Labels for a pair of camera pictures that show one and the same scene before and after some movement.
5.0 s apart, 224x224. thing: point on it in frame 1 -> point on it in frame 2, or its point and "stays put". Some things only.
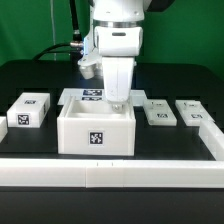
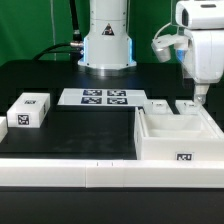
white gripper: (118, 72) -> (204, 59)
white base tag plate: (95, 94) stays put
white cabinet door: (159, 112) stays put
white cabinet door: (192, 112) stays put
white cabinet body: (87, 126) -> (177, 137)
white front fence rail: (106, 173) stays put
